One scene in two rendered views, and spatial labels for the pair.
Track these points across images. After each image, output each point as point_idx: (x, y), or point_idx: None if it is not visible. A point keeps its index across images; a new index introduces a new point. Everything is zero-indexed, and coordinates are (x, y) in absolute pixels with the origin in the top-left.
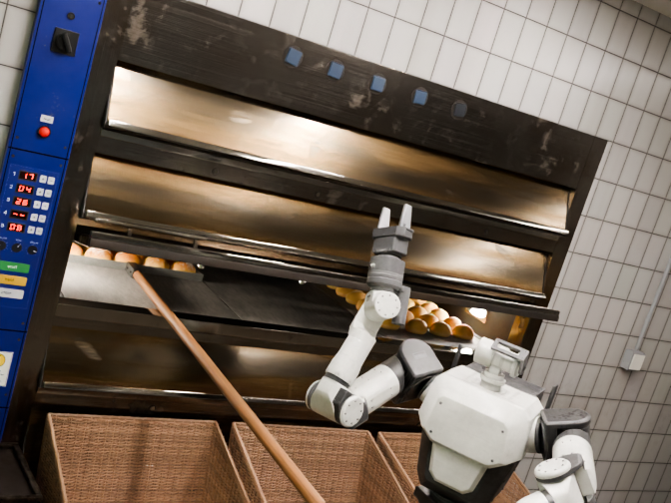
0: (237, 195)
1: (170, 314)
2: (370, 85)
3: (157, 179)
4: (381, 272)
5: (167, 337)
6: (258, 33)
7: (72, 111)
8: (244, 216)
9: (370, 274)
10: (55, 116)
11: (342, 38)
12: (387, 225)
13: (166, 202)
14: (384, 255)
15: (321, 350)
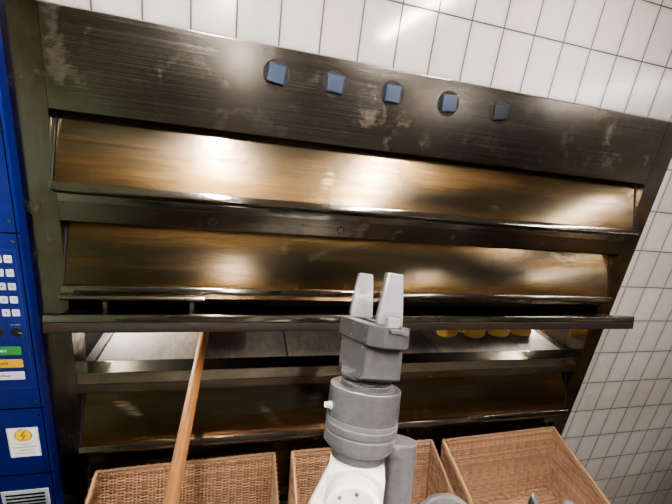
0: (248, 242)
1: (192, 374)
2: (384, 96)
3: (150, 238)
4: (343, 429)
5: (205, 387)
6: (223, 49)
7: (1, 177)
8: (259, 263)
9: (326, 424)
10: None
11: (338, 41)
12: (370, 304)
13: (163, 261)
14: (351, 385)
15: None
